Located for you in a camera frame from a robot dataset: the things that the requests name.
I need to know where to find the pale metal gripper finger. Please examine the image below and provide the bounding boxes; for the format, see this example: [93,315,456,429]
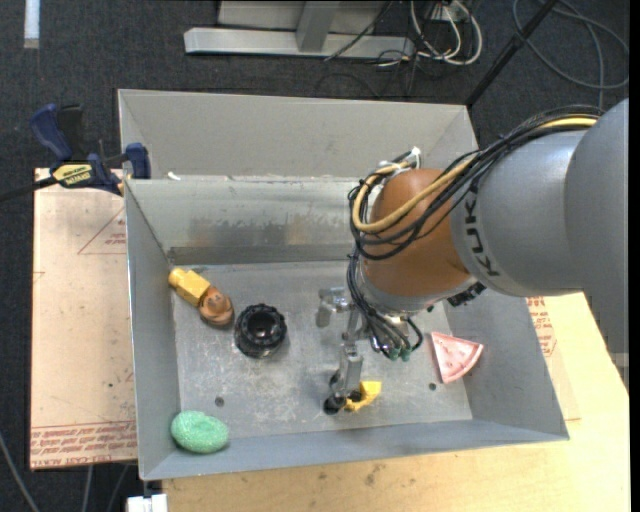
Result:
[315,286,352,329]
[328,349,365,400]

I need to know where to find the small yellow toy piece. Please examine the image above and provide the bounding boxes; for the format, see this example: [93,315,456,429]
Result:
[343,380,383,413]

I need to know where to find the grey metal bin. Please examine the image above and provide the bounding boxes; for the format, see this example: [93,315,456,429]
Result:
[117,88,571,482]

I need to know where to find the pink triangular toy slice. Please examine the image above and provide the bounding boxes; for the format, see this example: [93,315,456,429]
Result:
[430,330,485,385]

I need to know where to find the yellow and brown toy bottle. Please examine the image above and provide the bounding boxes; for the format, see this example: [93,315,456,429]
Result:
[167,267,236,329]

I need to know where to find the green round scouring pad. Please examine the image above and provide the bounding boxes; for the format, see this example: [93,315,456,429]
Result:
[169,409,232,455]

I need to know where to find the brown cardboard board, red print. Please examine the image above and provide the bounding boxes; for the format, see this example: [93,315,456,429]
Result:
[29,167,582,472]

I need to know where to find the black ribbed ring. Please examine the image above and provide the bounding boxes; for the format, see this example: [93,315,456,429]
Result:
[233,302,289,359]

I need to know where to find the black cylinder on white bracket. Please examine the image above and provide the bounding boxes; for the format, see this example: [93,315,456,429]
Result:
[446,281,487,308]

